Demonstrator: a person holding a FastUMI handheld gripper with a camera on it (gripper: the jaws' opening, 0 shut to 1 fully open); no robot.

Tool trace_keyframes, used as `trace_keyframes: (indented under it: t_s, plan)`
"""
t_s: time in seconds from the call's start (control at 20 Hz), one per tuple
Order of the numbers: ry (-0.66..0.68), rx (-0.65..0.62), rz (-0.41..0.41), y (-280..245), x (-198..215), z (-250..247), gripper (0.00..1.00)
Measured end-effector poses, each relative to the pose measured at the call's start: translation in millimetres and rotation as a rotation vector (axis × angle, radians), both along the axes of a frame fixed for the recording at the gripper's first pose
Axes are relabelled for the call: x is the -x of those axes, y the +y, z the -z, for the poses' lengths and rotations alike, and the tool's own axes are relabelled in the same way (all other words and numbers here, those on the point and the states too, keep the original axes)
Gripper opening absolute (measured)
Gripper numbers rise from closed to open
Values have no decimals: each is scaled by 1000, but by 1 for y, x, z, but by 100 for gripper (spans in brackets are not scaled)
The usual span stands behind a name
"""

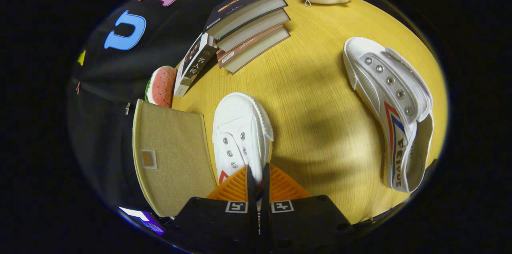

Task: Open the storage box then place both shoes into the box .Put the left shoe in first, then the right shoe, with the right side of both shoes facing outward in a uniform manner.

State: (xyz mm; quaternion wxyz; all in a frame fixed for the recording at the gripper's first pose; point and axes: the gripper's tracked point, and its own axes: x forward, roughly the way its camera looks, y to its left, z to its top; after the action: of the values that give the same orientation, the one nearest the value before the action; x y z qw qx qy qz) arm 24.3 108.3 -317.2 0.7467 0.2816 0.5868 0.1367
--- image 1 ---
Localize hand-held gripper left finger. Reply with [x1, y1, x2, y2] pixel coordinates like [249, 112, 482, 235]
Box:
[170, 165, 258, 254]

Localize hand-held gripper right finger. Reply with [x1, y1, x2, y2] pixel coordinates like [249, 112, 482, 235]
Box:
[260, 163, 352, 254]

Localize white canvas shoe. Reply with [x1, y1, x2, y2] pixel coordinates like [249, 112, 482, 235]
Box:
[343, 37, 434, 194]
[212, 92, 274, 211]

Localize beige fabric storage box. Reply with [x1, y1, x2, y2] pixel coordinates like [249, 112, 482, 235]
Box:
[132, 99, 218, 218]

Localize lit computer screen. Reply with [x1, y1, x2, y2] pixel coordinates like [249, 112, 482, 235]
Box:
[119, 206, 165, 235]

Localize white portrait cover book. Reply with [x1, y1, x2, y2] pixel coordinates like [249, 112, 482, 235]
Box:
[173, 32, 218, 98]

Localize watermelon slice plush toy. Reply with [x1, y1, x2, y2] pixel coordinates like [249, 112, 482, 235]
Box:
[144, 66, 178, 108]

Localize brown cover book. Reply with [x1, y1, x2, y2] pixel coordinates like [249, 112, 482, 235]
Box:
[216, 25, 291, 75]

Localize dark thick book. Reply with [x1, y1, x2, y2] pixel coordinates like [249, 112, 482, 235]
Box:
[216, 8, 291, 52]

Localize black backdrop cloth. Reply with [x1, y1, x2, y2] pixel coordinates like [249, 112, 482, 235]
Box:
[68, 0, 304, 214]

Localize black cover book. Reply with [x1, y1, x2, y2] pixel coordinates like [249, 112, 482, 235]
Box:
[203, 0, 288, 41]

